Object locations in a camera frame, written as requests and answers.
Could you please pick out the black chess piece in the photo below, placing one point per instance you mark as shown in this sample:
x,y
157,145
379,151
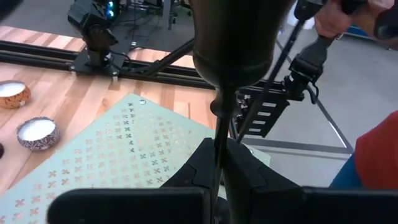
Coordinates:
x,y
239,46

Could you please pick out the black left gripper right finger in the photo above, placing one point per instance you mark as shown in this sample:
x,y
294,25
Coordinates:
x,y
264,202

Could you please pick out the black aluminium table frame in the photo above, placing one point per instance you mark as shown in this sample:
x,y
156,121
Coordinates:
x,y
31,57

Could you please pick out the orange patterned candle tin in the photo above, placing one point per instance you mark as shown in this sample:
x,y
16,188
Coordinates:
x,y
12,95

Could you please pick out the person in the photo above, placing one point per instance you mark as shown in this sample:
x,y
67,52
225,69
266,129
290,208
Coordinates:
x,y
379,149

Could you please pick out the green perforated metal shelf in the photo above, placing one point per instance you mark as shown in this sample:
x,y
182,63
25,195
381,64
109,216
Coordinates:
x,y
124,149

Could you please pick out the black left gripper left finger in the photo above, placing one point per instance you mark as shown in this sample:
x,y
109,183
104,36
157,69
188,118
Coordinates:
x,y
186,202

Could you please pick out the black slotted mounting plate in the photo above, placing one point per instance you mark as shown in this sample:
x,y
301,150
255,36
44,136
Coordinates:
x,y
264,115

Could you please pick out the person's hand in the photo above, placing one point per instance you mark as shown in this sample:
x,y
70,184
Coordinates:
x,y
331,20

